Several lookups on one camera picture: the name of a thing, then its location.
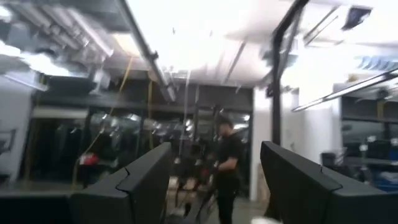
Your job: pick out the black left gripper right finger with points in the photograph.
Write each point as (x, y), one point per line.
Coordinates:
(304, 196)

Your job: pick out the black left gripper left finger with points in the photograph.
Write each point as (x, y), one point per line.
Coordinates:
(140, 193)

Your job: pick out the small red box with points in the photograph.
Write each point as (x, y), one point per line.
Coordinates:
(89, 159)

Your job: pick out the person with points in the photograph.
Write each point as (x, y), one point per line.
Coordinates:
(230, 155)

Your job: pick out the long led light bar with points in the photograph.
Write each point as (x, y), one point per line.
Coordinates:
(342, 91)

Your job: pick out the long ceiling light strip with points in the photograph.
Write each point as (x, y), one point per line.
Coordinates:
(146, 53)

